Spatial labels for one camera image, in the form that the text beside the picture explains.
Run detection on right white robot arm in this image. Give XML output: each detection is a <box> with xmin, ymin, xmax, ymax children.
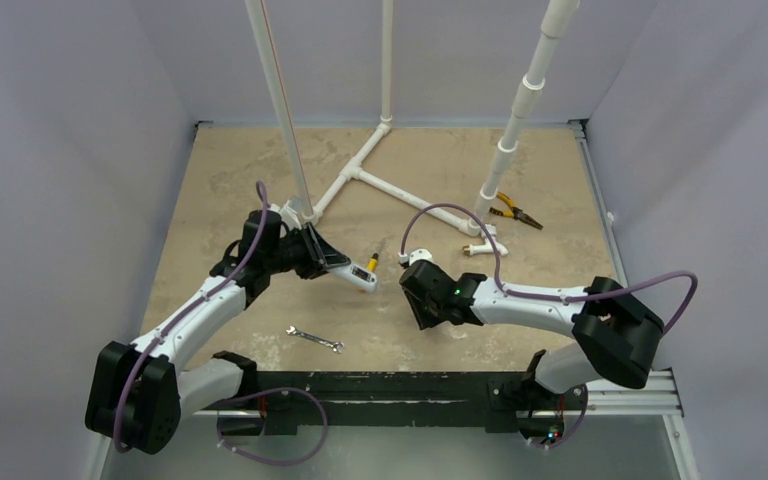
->
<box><xmin>399</xmin><ymin>260</ymin><xmax>665</xmax><ymax>407</ymax></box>

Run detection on white remote control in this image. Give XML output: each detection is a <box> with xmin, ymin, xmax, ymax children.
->
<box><xmin>327</xmin><ymin>263</ymin><xmax>378</xmax><ymax>293</ymax></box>

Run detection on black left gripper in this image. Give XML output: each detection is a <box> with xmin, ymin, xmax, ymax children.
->
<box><xmin>265</xmin><ymin>223</ymin><xmax>348</xmax><ymax>280</ymax></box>

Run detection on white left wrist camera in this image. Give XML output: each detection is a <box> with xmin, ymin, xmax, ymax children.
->
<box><xmin>269</xmin><ymin>203</ymin><xmax>303</xmax><ymax>231</ymax></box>

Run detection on white PVC pipe frame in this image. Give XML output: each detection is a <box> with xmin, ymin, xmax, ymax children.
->
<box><xmin>244</xmin><ymin>0</ymin><xmax>485</xmax><ymax>236</ymax></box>

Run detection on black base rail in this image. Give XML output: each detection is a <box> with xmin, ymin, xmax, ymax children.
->
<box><xmin>205</xmin><ymin>363</ymin><xmax>587</xmax><ymax>443</ymax></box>

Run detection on aluminium frame rail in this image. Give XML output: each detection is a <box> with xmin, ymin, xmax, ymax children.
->
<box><xmin>569</xmin><ymin>121</ymin><xmax>683</xmax><ymax>418</ymax></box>

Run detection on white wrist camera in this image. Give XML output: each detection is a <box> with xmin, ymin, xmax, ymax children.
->
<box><xmin>398</xmin><ymin>248</ymin><xmax>433</xmax><ymax>268</ymax></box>
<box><xmin>269</xmin><ymin>203</ymin><xmax>303</xmax><ymax>231</ymax></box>

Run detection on yellow handled pliers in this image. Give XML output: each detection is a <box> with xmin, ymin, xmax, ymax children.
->
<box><xmin>488</xmin><ymin>192</ymin><xmax>544</xmax><ymax>230</ymax></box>

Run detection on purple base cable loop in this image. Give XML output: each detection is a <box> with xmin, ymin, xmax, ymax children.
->
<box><xmin>215</xmin><ymin>388</ymin><xmax>328</xmax><ymax>468</ymax></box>

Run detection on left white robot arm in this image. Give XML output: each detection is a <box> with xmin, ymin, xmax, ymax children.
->
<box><xmin>84</xmin><ymin>209</ymin><xmax>378</xmax><ymax>454</ymax></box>

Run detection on white jointed vertical pipe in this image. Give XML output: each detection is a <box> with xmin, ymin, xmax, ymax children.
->
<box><xmin>467</xmin><ymin>0</ymin><xmax>580</xmax><ymax>234</ymax></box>

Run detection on silver open-end wrench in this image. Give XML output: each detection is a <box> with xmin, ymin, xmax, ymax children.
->
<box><xmin>286</xmin><ymin>326</ymin><xmax>345</xmax><ymax>354</ymax></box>

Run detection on yellow handled screwdriver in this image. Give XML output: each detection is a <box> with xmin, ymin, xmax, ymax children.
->
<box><xmin>366</xmin><ymin>238</ymin><xmax>388</xmax><ymax>272</ymax></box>

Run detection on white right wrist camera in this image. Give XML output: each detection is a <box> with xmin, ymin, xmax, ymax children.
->
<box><xmin>398</xmin><ymin>248</ymin><xmax>433</xmax><ymax>268</ymax></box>

